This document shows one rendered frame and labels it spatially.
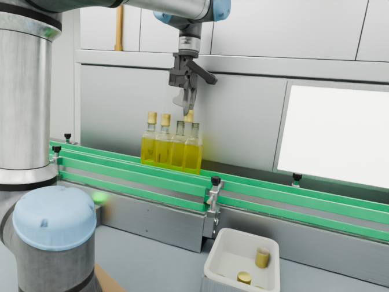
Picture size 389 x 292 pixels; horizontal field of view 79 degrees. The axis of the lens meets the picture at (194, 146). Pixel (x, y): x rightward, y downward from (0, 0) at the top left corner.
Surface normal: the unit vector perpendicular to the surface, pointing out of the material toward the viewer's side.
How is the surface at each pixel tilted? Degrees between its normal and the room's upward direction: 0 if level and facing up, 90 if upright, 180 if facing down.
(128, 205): 90
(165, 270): 0
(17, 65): 88
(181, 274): 0
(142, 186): 90
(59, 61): 90
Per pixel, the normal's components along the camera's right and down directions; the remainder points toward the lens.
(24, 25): 0.36, 0.83
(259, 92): -0.32, 0.16
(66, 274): 0.62, 0.22
